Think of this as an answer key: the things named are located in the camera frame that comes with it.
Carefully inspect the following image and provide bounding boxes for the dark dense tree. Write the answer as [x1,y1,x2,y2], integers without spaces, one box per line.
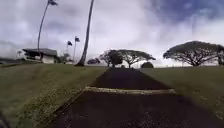
[99,49,124,69]

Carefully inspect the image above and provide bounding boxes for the dark bush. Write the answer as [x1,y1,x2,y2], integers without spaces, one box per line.
[140,61,155,69]
[86,57,101,65]

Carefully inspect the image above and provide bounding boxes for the broad flat-crowned tree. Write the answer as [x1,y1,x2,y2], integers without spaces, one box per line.
[116,49,157,69]

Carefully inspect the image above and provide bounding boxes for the pale concrete strip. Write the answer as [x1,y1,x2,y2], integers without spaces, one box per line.
[82,86,177,96]

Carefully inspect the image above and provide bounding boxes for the thick palm trunk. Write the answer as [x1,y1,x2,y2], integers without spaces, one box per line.
[74,0,95,67]

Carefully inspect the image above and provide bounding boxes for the flag on pole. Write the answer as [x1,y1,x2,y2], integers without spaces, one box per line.
[65,40,73,63]
[72,36,81,63]

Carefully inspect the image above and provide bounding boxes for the dark asphalt path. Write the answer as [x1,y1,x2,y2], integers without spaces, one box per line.
[43,67,224,128]

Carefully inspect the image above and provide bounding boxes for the low building with dark roof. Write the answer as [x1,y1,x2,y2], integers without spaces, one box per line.
[21,48,59,65]

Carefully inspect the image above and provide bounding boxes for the grass slope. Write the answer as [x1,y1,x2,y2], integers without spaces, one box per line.
[138,65,224,121]
[0,63,109,128]

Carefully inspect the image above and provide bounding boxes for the thin tall palm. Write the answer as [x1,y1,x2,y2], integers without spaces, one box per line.
[36,0,59,54]

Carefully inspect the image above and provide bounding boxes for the large wide umbrella tree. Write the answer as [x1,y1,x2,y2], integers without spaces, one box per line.
[162,40,224,67]

